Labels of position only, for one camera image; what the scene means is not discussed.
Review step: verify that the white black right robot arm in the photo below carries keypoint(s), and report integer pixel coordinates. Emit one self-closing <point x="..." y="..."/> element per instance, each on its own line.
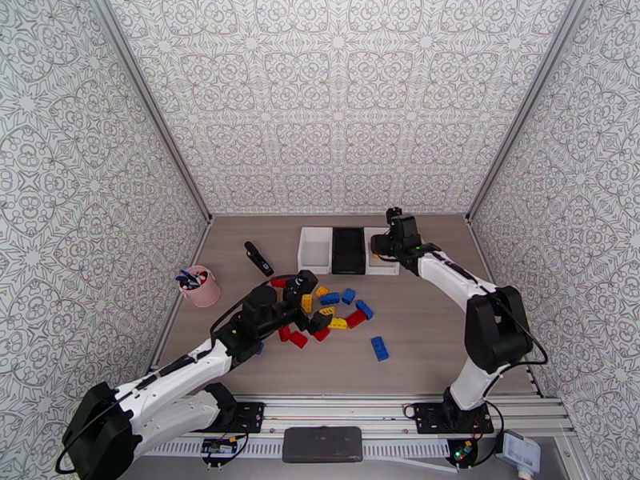
<point x="450" y="278"/>

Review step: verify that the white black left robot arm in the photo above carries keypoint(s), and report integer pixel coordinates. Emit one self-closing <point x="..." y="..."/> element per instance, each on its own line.
<point x="165" y="378"/>

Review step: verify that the white plastic bin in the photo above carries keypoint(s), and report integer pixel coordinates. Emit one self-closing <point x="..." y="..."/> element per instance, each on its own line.
<point x="381" y="268"/>
<point x="315" y="253"/>

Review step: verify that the black plastic bin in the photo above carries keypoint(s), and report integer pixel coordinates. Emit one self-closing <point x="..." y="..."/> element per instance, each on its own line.
<point x="348" y="251"/>

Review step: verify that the pink pen cup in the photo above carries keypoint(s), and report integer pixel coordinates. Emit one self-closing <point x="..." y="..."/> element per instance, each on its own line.
<point x="205" y="293"/>

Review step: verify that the white pen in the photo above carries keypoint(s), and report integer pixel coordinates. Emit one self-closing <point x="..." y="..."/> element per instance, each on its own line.
<point x="201" y="278"/>

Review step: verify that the blue pen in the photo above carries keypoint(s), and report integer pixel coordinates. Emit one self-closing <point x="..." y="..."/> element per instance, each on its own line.
<point x="184" y="278"/>

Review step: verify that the dark grey pad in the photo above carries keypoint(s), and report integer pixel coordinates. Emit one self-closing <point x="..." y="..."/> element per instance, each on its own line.
<point x="322" y="444"/>

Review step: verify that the small circuit board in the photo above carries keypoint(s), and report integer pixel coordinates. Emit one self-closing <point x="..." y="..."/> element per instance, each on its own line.
<point x="462" y="452"/>
<point x="218" y="448"/>

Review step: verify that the white device box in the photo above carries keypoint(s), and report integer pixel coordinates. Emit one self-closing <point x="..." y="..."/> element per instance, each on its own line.
<point x="520" y="451"/>

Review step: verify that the aluminium table side rail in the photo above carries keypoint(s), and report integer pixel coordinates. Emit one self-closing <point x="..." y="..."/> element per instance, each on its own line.
<point x="479" y="243"/>
<point x="200" y="243"/>

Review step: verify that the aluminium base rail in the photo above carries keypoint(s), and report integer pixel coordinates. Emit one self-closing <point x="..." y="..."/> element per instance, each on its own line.
<point x="340" y="408"/>

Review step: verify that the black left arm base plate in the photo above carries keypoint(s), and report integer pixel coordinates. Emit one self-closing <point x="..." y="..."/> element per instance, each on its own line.
<point x="247" y="417"/>

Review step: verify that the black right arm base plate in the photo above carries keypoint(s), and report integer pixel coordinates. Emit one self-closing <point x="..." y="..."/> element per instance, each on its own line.
<point x="430" y="418"/>

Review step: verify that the aluminium frame post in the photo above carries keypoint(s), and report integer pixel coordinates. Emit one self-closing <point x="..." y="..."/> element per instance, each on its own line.
<point x="150" y="103"/>
<point x="525" y="103"/>

